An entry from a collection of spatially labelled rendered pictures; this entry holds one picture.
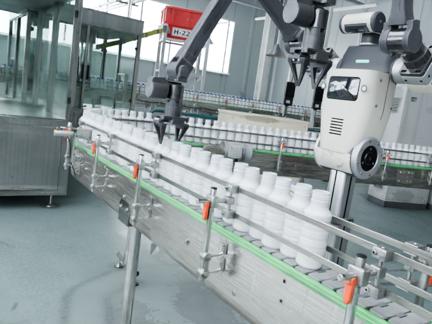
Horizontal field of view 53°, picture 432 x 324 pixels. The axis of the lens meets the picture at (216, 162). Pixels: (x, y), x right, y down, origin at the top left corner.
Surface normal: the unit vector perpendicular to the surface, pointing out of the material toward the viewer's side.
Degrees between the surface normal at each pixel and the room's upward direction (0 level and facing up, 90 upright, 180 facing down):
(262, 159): 90
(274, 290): 90
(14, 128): 90
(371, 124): 101
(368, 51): 90
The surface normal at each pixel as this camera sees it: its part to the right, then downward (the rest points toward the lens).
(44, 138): 0.54, 0.20
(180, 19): 0.26, 0.18
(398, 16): -0.84, 0.15
